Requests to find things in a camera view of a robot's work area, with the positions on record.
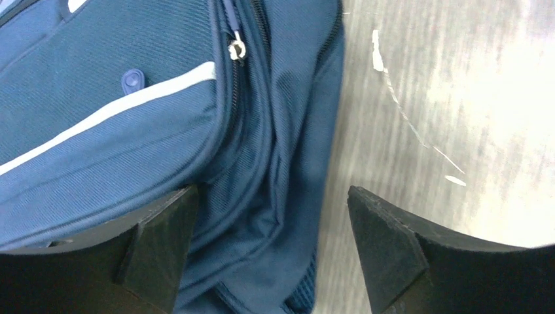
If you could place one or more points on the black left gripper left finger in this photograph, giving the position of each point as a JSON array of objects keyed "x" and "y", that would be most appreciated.
[{"x": 131, "y": 264}]

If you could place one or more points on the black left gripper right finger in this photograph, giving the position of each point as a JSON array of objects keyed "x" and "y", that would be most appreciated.
[{"x": 412, "y": 265}]

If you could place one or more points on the navy blue student backpack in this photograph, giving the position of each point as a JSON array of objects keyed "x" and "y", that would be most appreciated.
[{"x": 108, "y": 106}]

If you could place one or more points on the blue zipper pull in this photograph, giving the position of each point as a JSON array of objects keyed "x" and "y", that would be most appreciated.
[{"x": 237, "y": 48}]

